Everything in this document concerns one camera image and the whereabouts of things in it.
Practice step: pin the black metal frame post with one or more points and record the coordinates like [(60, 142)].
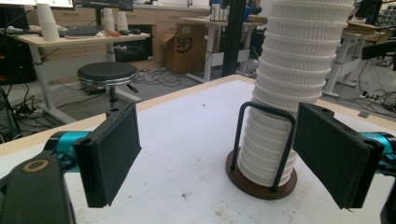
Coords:
[(232, 37)]

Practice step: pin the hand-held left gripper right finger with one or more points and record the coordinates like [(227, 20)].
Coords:
[(336, 155)]

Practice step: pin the white standing desk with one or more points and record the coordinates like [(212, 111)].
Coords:
[(211, 22)]

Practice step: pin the white bottles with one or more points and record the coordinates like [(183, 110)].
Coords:
[(219, 13)]

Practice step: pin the black keyboard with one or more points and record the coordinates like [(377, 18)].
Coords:
[(81, 31)]

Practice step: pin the desk with white legs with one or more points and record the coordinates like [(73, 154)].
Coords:
[(93, 40)]

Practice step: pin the black round stool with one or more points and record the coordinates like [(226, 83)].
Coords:
[(107, 71)]

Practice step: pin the black computer mouse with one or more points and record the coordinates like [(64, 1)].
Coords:
[(135, 31), (123, 32)]

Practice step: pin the white disposable cup pile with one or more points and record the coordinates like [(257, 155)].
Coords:
[(109, 20), (48, 25), (122, 21)]

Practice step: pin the stack of ribbed paper cups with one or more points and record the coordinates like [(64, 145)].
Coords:
[(295, 62)]

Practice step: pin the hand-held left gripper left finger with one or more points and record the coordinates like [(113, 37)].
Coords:
[(106, 161)]

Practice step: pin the white desk leg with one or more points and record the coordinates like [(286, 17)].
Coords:
[(339, 62)]

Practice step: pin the white table mat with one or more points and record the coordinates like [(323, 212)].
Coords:
[(186, 140)]

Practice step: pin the black tape strip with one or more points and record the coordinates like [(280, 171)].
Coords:
[(364, 114)]

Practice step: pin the computer monitor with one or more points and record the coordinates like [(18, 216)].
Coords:
[(106, 3)]

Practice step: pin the brown cardboard box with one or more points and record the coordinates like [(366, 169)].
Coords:
[(186, 46)]

